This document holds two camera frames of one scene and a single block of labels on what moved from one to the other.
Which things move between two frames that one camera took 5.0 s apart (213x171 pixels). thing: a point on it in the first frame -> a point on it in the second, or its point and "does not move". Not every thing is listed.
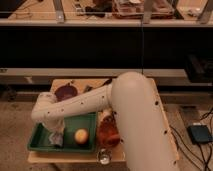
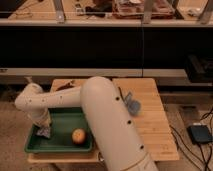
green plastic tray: x=39 y=136 does not move
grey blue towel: x=56 y=138 -> x=45 y=131
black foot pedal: x=199 y=134 does not move
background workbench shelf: x=107 y=13 does not move
